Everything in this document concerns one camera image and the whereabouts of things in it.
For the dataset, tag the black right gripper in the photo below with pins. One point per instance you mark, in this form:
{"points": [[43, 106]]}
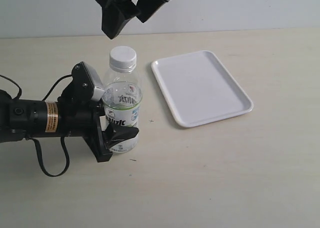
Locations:
{"points": [[117, 13]]}

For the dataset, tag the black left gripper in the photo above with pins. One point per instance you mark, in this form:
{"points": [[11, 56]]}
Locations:
{"points": [[83, 119]]}

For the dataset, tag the clear plastic water bottle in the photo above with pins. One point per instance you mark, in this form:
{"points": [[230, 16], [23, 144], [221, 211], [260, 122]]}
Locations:
{"points": [[123, 96]]}

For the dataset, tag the white bottle cap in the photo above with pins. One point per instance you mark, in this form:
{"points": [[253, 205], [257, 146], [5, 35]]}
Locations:
{"points": [[123, 57]]}

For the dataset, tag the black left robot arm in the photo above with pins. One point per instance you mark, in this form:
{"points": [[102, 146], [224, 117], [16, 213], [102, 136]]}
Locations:
{"points": [[26, 119]]}

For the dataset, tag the white plastic tray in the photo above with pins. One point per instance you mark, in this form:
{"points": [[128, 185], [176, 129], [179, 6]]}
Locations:
{"points": [[199, 90]]}

